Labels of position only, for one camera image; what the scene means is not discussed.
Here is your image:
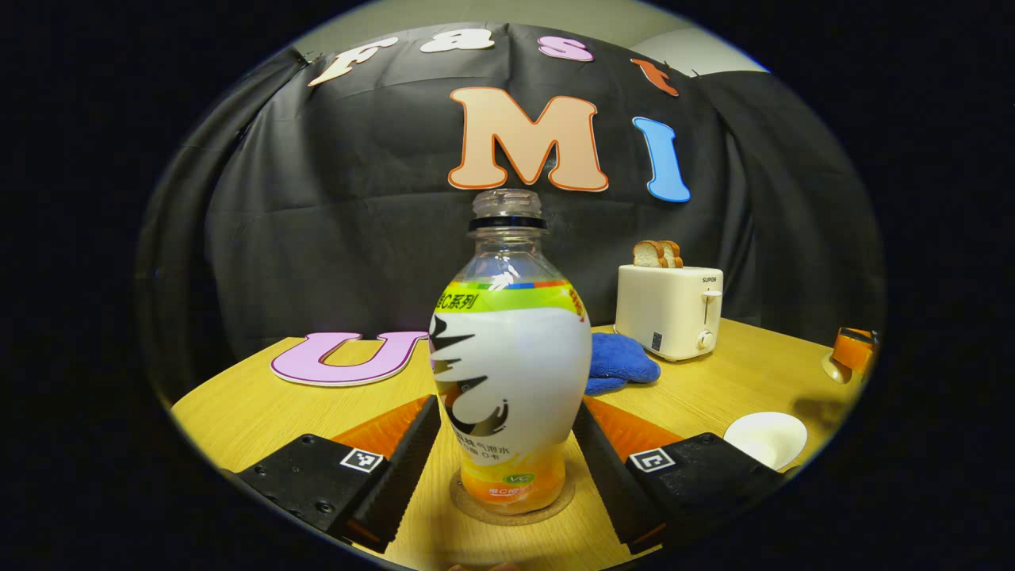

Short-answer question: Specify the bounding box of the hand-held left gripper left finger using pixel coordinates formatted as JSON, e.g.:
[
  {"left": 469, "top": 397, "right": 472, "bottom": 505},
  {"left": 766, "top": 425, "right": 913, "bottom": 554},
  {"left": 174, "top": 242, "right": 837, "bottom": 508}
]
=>
[{"left": 234, "top": 394, "right": 442, "bottom": 554}]

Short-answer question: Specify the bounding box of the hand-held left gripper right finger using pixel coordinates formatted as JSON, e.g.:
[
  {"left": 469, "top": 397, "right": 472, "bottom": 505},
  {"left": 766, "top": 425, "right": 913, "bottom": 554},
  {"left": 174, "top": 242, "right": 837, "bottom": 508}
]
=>
[{"left": 573, "top": 397, "right": 786, "bottom": 556}]

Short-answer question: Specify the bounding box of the round cork coaster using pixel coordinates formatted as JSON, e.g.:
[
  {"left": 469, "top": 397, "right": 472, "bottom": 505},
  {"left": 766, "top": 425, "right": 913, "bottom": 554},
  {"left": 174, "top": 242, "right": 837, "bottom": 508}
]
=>
[{"left": 449, "top": 468, "right": 576, "bottom": 527}]

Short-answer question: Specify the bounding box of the cream teacup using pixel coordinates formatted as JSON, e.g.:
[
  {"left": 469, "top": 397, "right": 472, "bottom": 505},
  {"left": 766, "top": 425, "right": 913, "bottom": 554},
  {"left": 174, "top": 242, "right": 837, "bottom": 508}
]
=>
[{"left": 723, "top": 412, "right": 808, "bottom": 471}]

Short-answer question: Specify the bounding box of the white label water bottle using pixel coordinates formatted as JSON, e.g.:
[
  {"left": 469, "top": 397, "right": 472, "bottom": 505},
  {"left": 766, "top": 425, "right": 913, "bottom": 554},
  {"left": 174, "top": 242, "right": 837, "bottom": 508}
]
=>
[{"left": 428, "top": 189, "right": 593, "bottom": 516}]

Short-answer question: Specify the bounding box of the blue towel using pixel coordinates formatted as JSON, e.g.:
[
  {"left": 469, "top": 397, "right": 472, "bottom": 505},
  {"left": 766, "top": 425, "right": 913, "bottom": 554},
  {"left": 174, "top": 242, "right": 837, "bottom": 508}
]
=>
[{"left": 585, "top": 332, "right": 661, "bottom": 396}]

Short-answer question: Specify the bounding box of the pink paper cutout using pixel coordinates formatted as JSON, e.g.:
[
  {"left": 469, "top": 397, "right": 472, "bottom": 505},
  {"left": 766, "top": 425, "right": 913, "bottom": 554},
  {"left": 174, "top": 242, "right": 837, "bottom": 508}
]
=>
[{"left": 270, "top": 331, "right": 431, "bottom": 388}]

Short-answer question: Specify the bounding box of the cream toaster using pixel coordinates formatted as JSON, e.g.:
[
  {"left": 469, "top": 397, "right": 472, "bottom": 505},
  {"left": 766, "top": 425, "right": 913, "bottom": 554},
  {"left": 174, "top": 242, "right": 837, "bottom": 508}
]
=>
[{"left": 615, "top": 264, "right": 725, "bottom": 362}]

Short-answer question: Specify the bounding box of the black backdrop cloth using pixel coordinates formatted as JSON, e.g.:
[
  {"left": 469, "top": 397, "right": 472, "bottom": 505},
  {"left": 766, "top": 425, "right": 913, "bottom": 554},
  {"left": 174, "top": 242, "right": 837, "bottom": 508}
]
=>
[{"left": 136, "top": 22, "right": 887, "bottom": 405}]

